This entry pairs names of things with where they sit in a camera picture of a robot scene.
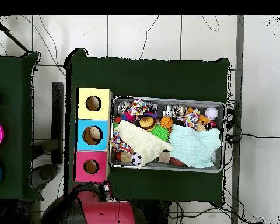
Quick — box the colourful polka dot cloth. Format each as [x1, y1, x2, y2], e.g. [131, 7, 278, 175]
[125, 99, 149, 120]
[177, 108, 201, 128]
[110, 130, 132, 155]

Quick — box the wooden box with three holes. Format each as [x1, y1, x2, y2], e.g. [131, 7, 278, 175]
[73, 87, 114, 183]

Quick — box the shallow mesh bin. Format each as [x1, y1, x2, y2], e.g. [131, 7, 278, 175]
[108, 95, 227, 173]

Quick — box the hamburger toy ball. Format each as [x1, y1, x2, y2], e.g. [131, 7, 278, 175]
[139, 115, 156, 132]

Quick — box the cream waffle cloth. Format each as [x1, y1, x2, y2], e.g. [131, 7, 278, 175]
[114, 120, 173, 167]

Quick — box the green spiky rubber ball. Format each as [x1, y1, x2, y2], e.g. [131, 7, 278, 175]
[150, 123, 171, 142]

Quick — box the orange toy basketball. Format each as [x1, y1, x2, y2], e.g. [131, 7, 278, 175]
[159, 115, 174, 130]

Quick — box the small toy soccer ball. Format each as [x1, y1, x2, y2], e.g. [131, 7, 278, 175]
[130, 152, 144, 167]

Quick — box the dark green tablecloth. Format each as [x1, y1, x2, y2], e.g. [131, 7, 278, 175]
[64, 48, 231, 206]
[0, 51, 44, 202]

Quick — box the mint green waffle cloth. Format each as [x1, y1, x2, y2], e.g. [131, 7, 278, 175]
[169, 124, 222, 169]

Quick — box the grey metal bar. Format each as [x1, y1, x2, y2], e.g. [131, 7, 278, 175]
[230, 15, 246, 224]

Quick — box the black tripod leg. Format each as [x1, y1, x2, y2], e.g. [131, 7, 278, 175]
[0, 15, 30, 53]

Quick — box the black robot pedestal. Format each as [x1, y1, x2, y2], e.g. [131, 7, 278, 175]
[135, 199, 169, 224]

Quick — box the black cable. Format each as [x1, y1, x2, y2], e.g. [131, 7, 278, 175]
[226, 132, 280, 141]

